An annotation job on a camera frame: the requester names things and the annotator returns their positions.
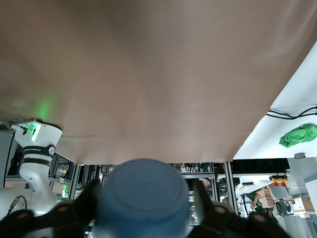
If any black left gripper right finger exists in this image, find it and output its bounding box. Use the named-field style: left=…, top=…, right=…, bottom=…
left=190, top=178, right=292, bottom=238

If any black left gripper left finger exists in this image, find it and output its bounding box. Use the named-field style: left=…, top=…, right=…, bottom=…
left=0, top=178, right=102, bottom=238

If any blue plastic cup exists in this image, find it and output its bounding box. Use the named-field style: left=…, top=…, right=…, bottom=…
left=95, top=158, right=191, bottom=238

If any cardboard box stack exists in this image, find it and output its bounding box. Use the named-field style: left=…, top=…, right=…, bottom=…
left=255, top=187, right=276, bottom=208

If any yellow red device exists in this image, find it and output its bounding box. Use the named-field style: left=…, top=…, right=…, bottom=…
left=269, top=174, right=289, bottom=188

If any green crumpled cloth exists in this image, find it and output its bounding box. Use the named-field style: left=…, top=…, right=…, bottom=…
left=279, top=122, right=317, bottom=149

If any brown table mat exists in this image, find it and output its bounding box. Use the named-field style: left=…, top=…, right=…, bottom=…
left=0, top=0, right=317, bottom=166

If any aluminium frame post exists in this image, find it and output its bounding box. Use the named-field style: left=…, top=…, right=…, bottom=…
left=222, top=161, right=239, bottom=216

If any thin black cable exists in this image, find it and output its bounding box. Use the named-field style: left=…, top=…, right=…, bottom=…
left=265, top=106, right=317, bottom=120
left=266, top=105, right=317, bottom=117

